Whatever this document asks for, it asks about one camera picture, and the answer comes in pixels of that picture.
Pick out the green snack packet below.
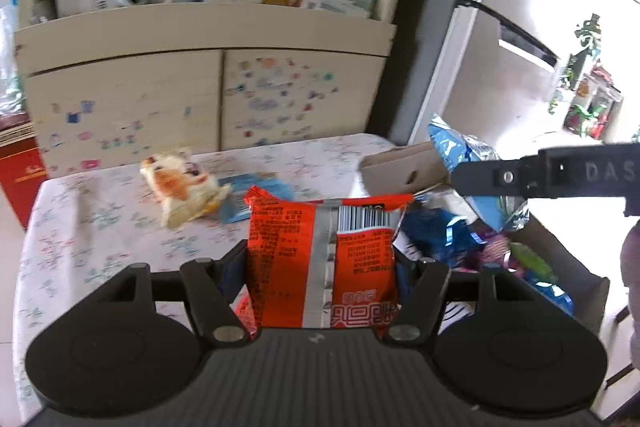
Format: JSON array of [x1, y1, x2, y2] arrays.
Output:
[[510, 242, 558, 283]]

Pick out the clear plastic bag with greens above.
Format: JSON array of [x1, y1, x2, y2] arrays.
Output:
[[0, 4, 26, 120]]

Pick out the red cardboard box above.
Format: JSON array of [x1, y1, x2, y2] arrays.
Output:
[[0, 114, 48, 230]]

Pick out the small blue foil snack packet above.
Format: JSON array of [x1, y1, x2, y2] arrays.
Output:
[[525, 274, 576, 318]]

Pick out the black fridge handle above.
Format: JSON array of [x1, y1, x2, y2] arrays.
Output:
[[457, 0, 558, 74]]

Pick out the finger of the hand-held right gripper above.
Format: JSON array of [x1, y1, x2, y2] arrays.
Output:
[[449, 151, 541, 198]]

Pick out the light blue white snack packet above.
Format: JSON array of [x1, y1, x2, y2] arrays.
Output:
[[427, 113, 531, 233]]

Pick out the purple snack packet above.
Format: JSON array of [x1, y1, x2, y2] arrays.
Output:
[[470, 229, 516, 273]]

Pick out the white printed packet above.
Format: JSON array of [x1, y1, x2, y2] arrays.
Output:
[[299, 0, 372, 18]]

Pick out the colourful fridge magnets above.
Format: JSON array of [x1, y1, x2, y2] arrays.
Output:
[[547, 14, 626, 142]]

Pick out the large blue foil snack packet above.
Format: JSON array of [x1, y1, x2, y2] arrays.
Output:
[[400, 207, 486, 268]]

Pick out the flat teal blue snack packet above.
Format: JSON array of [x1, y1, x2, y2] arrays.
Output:
[[220, 174, 296, 224]]

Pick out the floral tablecloth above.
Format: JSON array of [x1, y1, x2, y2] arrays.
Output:
[[12, 133, 401, 423]]

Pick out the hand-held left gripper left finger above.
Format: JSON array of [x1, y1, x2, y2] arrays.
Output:
[[97, 241, 251, 350]]

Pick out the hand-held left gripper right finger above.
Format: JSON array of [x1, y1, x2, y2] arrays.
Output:
[[387, 248, 531, 351]]

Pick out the beige cabinet with stickers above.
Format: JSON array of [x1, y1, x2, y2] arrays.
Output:
[[14, 0, 421, 180]]

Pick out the person's right forearm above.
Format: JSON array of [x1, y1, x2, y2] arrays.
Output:
[[620, 222, 640, 358]]

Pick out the orange-red snack packet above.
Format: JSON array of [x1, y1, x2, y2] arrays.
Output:
[[234, 186, 416, 343]]

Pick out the cream bread snack packet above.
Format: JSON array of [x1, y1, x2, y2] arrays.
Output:
[[140, 147, 233, 230]]

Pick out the white printed cardboard box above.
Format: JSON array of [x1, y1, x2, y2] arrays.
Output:
[[357, 142, 611, 338]]

